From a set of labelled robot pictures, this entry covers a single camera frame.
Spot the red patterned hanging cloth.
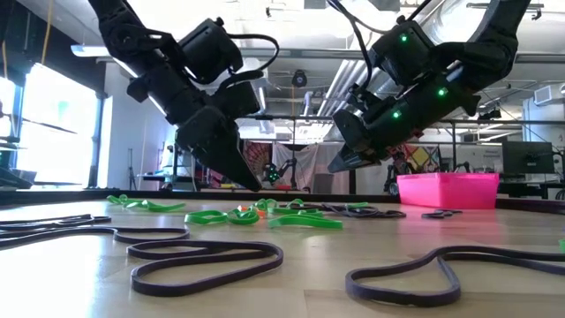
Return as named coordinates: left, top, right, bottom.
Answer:
left=240, top=140, right=273, bottom=189

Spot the silver ventilation duct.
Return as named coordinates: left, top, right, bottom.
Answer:
left=423, top=0, right=491, bottom=45

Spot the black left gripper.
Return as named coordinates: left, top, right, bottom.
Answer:
left=127, top=65, right=262, bottom=193

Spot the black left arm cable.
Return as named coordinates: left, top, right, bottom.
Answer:
left=227, top=33, right=281, bottom=85

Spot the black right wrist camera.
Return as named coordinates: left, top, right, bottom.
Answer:
left=346, top=81, right=385, bottom=117

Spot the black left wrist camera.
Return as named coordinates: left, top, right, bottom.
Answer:
left=215, top=80, right=262, bottom=119

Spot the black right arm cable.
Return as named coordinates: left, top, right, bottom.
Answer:
left=328, top=0, right=376, bottom=89

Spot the black metal rack frame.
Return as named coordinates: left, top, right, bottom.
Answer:
left=229, top=114, right=565, bottom=193

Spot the grey chair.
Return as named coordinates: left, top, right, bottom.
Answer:
left=313, top=172, right=335, bottom=195

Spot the yellow red diamond cloth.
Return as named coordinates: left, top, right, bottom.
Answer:
left=403, top=144, right=442, bottom=176

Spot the white wall air vent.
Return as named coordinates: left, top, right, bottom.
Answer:
left=532, top=82, right=565, bottom=107

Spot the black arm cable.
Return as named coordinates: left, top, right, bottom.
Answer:
left=227, top=33, right=281, bottom=85
left=328, top=0, right=376, bottom=89

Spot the white hanging cloth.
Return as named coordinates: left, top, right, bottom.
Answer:
left=354, top=167, right=398, bottom=196
left=272, top=141, right=353, bottom=195

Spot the black track spotlight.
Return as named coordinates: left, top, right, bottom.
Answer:
left=477, top=107, right=503, bottom=121

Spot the black computer monitor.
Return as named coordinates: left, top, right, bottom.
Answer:
left=501, top=140, right=555, bottom=175

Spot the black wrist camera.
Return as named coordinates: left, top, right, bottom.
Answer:
left=346, top=81, right=385, bottom=117
left=215, top=80, right=262, bottom=119

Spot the white ceiling air unit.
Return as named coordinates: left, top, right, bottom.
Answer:
left=237, top=57, right=269, bottom=88

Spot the orange rubber band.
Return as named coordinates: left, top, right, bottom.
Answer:
left=237, top=204, right=267, bottom=218

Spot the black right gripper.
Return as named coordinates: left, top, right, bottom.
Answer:
left=328, top=74, right=481, bottom=173

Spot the grey overhead frame crossbar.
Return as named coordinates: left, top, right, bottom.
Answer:
left=70, top=43, right=565, bottom=64

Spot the bright window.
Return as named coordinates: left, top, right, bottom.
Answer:
left=0, top=64, right=103, bottom=189

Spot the pink plastic basket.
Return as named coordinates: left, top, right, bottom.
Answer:
left=395, top=171, right=501, bottom=210

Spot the black overhead camera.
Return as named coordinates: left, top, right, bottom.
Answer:
left=290, top=69, right=309, bottom=89

